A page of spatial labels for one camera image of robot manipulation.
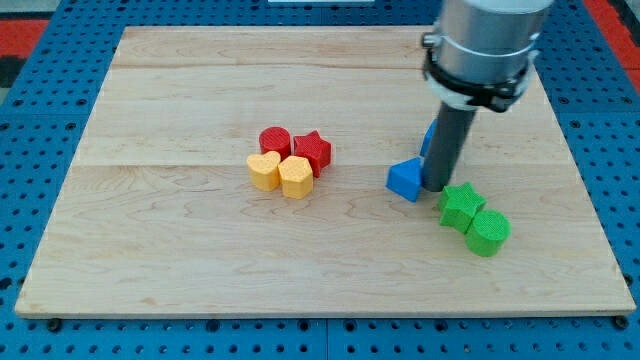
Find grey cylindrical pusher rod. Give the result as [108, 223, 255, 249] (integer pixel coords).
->
[422, 103, 476, 192]

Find green star block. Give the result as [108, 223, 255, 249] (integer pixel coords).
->
[438, 182, 487, 234]

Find green cylinder block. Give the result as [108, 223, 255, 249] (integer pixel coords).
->
[465, 210, 511, 257]

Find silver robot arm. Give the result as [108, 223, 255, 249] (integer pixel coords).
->
[422, 0, 553, 192]

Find red star block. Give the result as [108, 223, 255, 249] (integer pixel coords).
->
[293, 130, 332, 178]

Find blue block behind rod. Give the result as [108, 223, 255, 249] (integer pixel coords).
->
[419, 119, 437, 157]

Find blue triangle block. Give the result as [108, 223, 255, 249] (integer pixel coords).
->
[386, 157, 423, 203]

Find yellow pentagon block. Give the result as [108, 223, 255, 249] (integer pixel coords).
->
[278, 156, 313, 199]

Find red cylinder block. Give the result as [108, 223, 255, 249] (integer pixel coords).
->
[258, 126, 291, 160]

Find yellow heart block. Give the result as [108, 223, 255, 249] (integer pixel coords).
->
[246, 151, 281, 191]

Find light wooden board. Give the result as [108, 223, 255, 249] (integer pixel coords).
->
[15, 26, 636, 319]

